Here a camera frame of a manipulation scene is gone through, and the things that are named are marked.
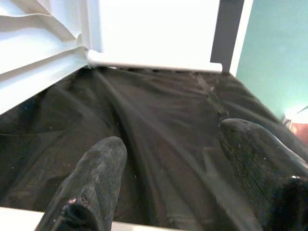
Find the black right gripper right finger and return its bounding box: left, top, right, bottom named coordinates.
left=218, top=118, right=308, bottom=231

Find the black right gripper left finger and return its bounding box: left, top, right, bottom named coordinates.
left=35, top=136, right=128, bottom=231

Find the white plastic children table top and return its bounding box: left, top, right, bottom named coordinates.
left=0, top=0, right=102, bottom=115

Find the brown cardboard box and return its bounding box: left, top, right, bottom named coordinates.
left=290, top=122, right=308, bottom=144

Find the black plastic sheet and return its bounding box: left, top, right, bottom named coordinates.
left=0, top=66, right=308, bottom=229

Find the large white board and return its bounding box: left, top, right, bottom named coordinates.
left=97, top=0, right=221, bottom=65

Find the dark grey post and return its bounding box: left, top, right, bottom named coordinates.
left=210, top=0, right=245, bottom=73

